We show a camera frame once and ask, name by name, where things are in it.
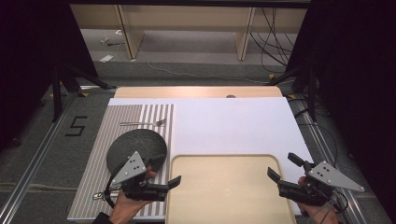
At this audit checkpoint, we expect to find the light wooden table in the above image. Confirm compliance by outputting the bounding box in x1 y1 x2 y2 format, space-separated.
113 86 284 99

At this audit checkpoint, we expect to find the silver metal fork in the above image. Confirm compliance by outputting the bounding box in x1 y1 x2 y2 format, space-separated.
120 118 167 128

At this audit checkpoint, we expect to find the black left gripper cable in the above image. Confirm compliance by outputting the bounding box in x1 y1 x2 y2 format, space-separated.
103 161 126 209

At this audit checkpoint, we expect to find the person's dark left sleeve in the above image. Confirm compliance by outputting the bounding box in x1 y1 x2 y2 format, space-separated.
92 212 114 224

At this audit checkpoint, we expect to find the thin black floor cable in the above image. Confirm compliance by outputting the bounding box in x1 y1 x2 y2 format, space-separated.
293 98 339 167

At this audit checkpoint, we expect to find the aluminium floor rail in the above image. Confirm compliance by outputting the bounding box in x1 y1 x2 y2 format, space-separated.
0 92 79 224
290 96 363 224

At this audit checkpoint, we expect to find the black round plate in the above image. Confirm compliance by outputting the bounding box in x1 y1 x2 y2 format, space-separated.
106 129 168 175

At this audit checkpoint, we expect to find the light wooden desk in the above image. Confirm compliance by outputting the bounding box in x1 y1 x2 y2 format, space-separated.
69 3 309 62

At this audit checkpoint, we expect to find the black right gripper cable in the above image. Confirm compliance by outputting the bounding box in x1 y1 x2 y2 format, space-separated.
321 189 350 220

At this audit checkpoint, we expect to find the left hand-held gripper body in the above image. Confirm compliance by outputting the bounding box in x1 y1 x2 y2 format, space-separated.
110 151 169 203

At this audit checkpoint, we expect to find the silver metal utensil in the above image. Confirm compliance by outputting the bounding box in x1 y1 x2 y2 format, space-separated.
92 190 120 201

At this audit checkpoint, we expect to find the black metal stand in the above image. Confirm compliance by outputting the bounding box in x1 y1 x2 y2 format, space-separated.
49 63 118 123

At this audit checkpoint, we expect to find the person's right hand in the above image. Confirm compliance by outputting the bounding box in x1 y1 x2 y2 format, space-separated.
296 175 341 224

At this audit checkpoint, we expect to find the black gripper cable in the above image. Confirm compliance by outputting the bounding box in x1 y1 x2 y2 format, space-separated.
103 161 126 209
321 189 350 220

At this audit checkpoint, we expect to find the person's left hand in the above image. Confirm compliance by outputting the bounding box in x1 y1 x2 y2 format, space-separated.
107 166 158 224

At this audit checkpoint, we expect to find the white board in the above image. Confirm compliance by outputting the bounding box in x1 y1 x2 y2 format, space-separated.
106 97 314 217

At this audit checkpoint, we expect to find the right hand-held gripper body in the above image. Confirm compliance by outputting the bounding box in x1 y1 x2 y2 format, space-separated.
276 160 366 208

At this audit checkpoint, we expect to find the grey white striped placemat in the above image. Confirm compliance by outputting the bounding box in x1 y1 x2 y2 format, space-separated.
66 104 176 222

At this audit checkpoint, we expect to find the bundle of black cables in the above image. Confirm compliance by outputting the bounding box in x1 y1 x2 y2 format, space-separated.
249 7 297 75

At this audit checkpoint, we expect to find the beige floor cable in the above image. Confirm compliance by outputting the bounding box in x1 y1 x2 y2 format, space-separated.
0 181 78 191

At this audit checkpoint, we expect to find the black curtain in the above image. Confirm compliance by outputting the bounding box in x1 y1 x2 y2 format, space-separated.
0 0 100 153
284 0 396 224

